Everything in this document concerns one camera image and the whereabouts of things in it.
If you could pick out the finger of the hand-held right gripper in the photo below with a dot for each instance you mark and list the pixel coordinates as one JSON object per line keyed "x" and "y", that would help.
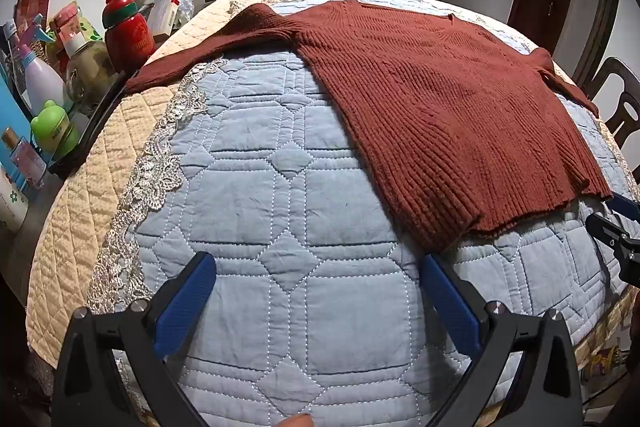
{"x": 617, "y": 241}
{"x": 626, "y": 205}

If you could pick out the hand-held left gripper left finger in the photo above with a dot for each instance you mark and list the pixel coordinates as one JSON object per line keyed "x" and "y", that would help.
{"x": 185, "y": 302}

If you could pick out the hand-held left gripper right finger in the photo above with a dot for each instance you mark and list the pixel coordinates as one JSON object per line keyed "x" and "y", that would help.
{"x": 450, "y": 307}

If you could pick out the rust brown knit sweater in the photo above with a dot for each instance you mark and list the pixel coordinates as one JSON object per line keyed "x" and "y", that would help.
{"x": 425, "y": 107}

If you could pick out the person's left hand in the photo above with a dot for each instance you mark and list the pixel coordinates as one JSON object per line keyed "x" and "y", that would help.
{"x": 297, "y": 422}

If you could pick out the blue and beige quilted blanket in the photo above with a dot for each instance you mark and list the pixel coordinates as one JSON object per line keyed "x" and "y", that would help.
{"x": 275, "y": 207}

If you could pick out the white bottle with green flower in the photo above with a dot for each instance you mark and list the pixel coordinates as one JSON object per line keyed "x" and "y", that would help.
{"x": 10, "y": 202}

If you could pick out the green round-capped bottle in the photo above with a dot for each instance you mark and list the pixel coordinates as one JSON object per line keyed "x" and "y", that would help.
{"x": 55, "y": 132}

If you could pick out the small perfume bottle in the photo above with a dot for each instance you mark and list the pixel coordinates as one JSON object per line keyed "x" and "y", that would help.
{"x": 12, "y": 127}

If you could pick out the glass jar with white lid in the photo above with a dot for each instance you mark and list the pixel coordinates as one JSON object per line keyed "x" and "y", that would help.
{"x": 90, "y": 72}

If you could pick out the white bottle with pink top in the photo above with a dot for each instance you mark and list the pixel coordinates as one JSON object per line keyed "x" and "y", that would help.
{"x": 42, "y": 82}

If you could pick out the red reindeer bottle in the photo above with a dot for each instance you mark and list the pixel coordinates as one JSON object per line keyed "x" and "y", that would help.
{"x": 127, "y": 42}

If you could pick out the white and red box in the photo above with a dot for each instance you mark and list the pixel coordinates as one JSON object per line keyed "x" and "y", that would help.
{"x": 165, "y": 12}

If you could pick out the pink lidded container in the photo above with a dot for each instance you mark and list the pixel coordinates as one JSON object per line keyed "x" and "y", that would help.
{"x": 67, "y": 24}

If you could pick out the teal spray bottle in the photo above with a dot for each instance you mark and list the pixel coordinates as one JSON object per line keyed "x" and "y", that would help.
{"x": 30, "y": 29}

